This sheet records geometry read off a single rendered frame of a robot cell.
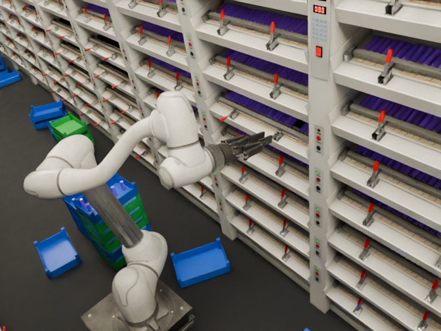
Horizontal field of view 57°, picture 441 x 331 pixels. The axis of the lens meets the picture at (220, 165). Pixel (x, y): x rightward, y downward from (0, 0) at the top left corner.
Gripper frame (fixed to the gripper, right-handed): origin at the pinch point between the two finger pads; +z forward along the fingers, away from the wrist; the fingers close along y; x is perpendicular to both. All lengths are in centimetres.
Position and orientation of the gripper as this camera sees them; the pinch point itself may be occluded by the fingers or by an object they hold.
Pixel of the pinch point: (260, 139)
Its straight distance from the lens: 148.7
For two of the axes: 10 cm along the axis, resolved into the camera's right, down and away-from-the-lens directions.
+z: 7.7, -3.1, 5.6
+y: -6.4, -4.0, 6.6
